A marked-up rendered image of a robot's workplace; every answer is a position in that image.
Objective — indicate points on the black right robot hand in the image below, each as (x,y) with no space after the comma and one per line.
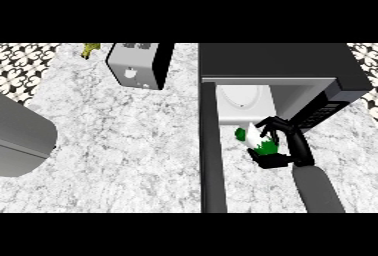
(298,146)

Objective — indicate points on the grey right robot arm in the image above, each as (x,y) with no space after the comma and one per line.
(317,190)

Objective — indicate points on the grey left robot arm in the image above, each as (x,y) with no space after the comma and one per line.
(22,136)

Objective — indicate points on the dark grey microwave door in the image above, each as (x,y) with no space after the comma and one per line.
(212,150)

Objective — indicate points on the black microwave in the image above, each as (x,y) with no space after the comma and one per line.
(289,71)

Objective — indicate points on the silver toaster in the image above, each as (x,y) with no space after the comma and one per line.
(140,65)

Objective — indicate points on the yellow-green object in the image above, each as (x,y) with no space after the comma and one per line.
(90,50)

